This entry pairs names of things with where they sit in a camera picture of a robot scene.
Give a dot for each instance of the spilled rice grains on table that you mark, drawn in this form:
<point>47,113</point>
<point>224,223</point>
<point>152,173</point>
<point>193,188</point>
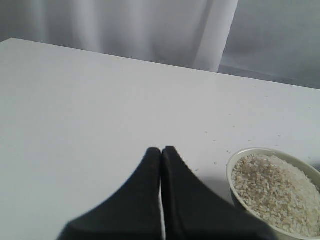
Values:
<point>274,116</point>

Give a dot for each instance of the white backdrop curtain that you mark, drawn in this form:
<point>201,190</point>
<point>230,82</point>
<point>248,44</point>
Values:
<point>272,40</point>

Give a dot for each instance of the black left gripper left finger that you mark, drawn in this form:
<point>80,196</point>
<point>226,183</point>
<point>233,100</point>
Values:
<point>131,213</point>

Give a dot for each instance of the white ceramic bowl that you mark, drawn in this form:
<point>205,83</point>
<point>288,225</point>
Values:
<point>310,171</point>

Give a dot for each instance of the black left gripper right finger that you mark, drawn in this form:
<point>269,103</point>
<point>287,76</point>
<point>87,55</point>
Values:
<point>194,212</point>

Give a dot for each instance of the rice in white bowl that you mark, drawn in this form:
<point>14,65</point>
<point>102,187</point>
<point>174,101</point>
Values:
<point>279,193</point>

